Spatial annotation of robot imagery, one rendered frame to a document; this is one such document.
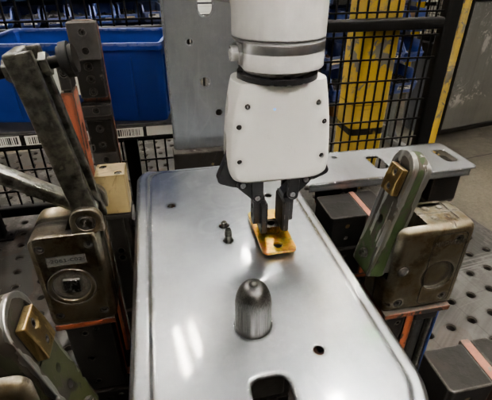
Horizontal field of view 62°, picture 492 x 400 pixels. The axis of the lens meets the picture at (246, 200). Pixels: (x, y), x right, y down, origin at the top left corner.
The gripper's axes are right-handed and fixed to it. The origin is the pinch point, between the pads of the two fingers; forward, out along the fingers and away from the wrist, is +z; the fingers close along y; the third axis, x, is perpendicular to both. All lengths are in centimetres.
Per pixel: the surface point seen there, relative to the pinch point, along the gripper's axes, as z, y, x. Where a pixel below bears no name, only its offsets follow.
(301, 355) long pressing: 3.4, -1.9, -16.7
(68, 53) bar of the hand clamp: -17.8, -17.7, -1.0
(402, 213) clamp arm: -2.8, 11.2, -7.5
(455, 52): 29, 182, 206
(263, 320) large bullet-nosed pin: 1.4, -4.5, -14.1
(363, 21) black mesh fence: -12, 36, 55
